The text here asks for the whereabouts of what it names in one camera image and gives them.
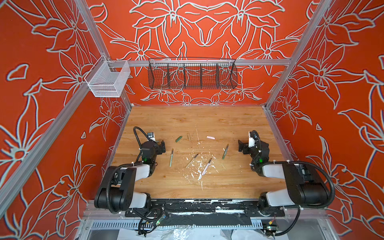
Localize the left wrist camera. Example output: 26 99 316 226
147 132 156 142

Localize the green pen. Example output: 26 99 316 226
222 144 229 160
169 149 174 167

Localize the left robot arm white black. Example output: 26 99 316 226
94 127 166 214

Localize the grey cable duct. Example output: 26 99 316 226
89 219 263 231

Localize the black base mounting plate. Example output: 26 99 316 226
124 198 286 218

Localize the pink pen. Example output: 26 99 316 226
202 158 212 176

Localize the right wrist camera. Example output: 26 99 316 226
248 132 258 148

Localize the clear plastic bin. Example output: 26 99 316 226
85 56 131 98

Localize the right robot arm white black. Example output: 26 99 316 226
238 130 336 216

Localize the black wire basket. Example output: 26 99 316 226
148 58 238 90

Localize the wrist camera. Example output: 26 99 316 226
147 132 156 142
248 132 258 148

